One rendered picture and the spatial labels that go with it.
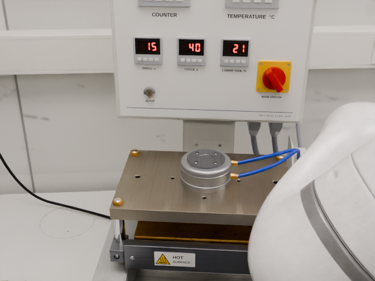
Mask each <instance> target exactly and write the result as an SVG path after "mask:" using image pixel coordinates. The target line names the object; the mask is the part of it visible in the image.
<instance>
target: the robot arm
mask: <svg viewBox="0 0 375 281"><path fill-rule="evenodd" d="M247 259H248V267H249V272H250V275H251V278H252V281H375V103H370V102H355V103H348V104H345V105H342V106H340V107H339V108H337V109H335V110H334V111H333V112H332V113H331V114H330V115H329V116H328V118H327V119H326V121H325V123H324V125H323V127H322V130H321V132H320V134H319V135H318V137H317V138H316V139H315V140H314V142H313V143H312V145H311V146H310V147H309V148H308V149H307V150H306V151H305V152H304V154H303V155H302V156H301V157H300V158H299V159H298V160H297V161H296V162H295V163H294V164H293V165H292V167H291V168H290V169H289V170H288V171H287V172H286V173H285V174H284V176H283V177H282V178H281V179H280V180H279V181H278V183H277V184H276V185H275V187H274V188H273V189H272V191H271V192H270V194H269V195H268V196H267V198H266V199H265V201H264V203H263V205H262V206H261V208H260V210H259V212H258V214H257V217H256V219H255V221H254V224H253V227H252V231H251V234H250V238H249V243H248V257H247Z"/></svg>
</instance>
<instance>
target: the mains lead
mask: <svg viewBox="0 0 375 281"><path fill-rule="evenodd" d="M0 159H1V161H2V162H3V164H4V166H5V167H6V169H7V170H8V172H9V173H10V174H11V176H12V177H13V178H14V179H15V180H16V182H17V183H18V184H19V185H20V186H21V187H22V188H23V189H24V190H26V191H27V192H28V193H29V194H30V195H32V196H34V197H35V198H37V199H39V200H41V201H44V202H47V203H50V204H54V205H58V206H62V207H67V208H70V209H74V210H78V211H82V212H86V213H89V214H93V215H97V216H101V217H105V218H108V219H110V216H107V215H103V214H99V213H96V212H92V211H89V210H85V209H80V208H77V207H73V206H69V205H64V204H60V203H57V202H53V201H49V200H46V199H44V198H41V197H39V196H37V195H36V194H34V193H32V192H31V191H30V190H29V189H27V188H26V187H25V186H24V185H23V184H22V183H21V182H20V181H19V180H18V179H17V177H16V176H15V175H14V174H13V172H12V171H11V170H10V168H9V167H8V165H7V164H6V162H5V160H4V159H3V157H2V155H1V153H0Z"/></svg>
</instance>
